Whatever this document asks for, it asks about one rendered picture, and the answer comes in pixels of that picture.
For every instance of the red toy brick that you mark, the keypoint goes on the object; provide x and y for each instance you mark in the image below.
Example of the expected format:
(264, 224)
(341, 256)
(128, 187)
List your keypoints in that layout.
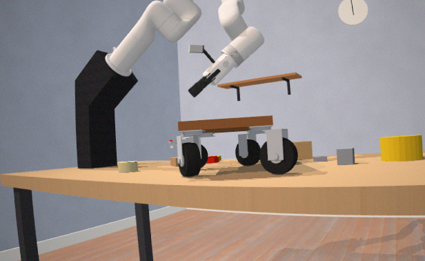
(212, 159)

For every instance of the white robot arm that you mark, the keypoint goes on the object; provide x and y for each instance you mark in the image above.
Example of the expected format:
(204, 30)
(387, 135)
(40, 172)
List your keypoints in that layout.
(159, 16)

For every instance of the beige short cylinder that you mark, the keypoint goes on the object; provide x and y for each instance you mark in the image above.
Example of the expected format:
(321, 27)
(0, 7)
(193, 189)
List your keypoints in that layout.
(127, 167)

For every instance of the wooden wheeled dolly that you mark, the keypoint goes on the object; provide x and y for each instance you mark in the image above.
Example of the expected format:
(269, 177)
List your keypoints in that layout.
(278, 155)

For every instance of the tan wooden block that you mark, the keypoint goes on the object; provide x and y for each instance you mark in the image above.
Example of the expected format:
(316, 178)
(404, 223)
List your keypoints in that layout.
(173, 162)

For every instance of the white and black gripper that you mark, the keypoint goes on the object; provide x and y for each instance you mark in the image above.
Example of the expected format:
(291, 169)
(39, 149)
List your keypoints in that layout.
(217, 70)

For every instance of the yellow cylinder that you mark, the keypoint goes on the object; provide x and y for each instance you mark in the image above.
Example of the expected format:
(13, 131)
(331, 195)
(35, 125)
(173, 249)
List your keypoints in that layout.
(404, 148)

